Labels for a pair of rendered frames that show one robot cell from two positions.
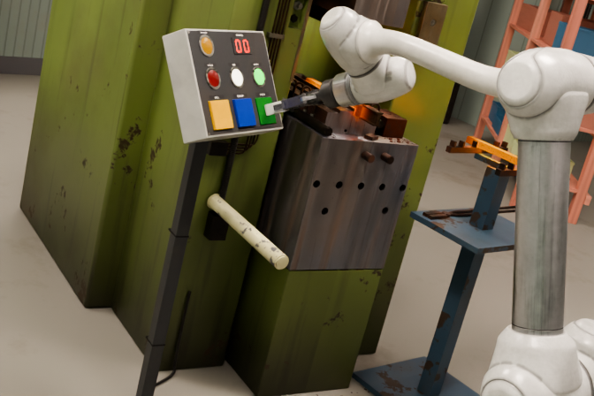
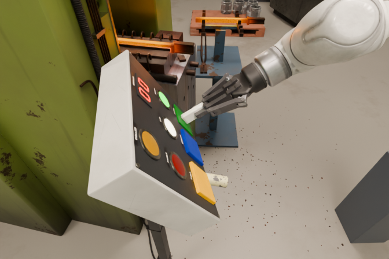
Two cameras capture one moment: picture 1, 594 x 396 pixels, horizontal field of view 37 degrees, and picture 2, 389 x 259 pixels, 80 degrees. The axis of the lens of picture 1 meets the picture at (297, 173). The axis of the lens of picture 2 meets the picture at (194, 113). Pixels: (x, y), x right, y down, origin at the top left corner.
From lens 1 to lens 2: 2.09 m
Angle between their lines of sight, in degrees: 45
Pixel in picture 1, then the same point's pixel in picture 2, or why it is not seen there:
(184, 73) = (162, 204)
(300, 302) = not seen: hidden behind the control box
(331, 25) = (370, 35)
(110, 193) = (26, 196)
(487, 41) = not seen: outside the picture
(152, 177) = (52, 171)
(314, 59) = not seen: hidden behind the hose
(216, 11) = (22, 45)
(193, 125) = (198, 224)
